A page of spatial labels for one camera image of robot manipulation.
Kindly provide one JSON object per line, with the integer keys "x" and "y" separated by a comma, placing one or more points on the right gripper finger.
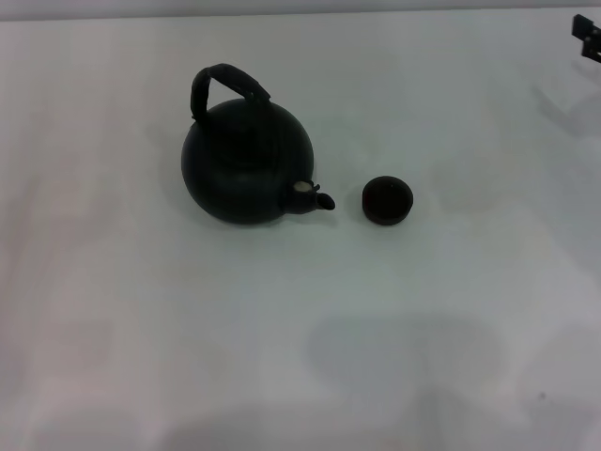
{"x": 589, "y": 37}

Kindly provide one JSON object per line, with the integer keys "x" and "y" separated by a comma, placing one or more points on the small black teacup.
{"x": 387, "y": 199}

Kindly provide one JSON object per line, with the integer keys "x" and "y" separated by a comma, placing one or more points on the black round teapot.
{"x": 244, "y": 164}

